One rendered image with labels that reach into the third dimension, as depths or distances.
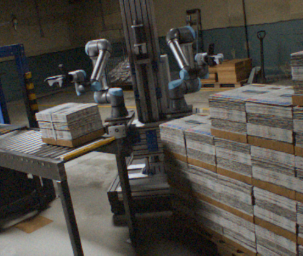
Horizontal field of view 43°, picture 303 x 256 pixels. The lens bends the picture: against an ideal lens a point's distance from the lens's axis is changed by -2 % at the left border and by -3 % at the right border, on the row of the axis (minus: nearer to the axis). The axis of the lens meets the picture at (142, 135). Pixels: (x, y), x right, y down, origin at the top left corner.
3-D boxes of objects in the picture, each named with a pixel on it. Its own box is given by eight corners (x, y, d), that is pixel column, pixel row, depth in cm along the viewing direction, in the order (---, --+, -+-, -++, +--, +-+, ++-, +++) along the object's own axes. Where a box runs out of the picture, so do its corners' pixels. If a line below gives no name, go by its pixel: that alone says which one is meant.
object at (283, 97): (290, 88, 210) (290, 85, 210) (337, 90, 186) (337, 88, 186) (242, 101, 193) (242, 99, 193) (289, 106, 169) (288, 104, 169)
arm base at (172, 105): (170, 107, 329) (168, 96, 327) (188, 105, 327) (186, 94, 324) (169, 111, 315) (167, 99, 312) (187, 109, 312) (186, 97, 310)
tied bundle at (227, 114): (256, 120, 242) (253, 84, 236) (295, 127, 217) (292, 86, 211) (211, 136, 225) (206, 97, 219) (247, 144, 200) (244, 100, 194)
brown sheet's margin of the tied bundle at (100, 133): (105, 134, 276) (103, 128, 275) (72, 147, 257) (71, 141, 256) (90, 133, 287) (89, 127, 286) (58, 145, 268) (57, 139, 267)
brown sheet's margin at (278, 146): (294, 126, 216) (294, 118, 215) (341, 133, 192) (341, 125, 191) (247, 144, 198) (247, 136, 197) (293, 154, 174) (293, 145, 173)
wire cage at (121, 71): (160, 85, 1069) (150, 22, 1026) (139, 91, 1012) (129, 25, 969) (128, 86, 1151) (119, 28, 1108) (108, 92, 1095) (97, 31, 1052)
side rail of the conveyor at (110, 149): (125, 152, 271) (122, 136, 268) (120, 155, 267) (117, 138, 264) (25, 139, 362) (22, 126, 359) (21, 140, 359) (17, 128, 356)
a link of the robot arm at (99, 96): (107, 105, 325) (96, 39, 311) (94, 106, 333) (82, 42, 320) (116, 102, 334) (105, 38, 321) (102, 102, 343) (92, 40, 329)
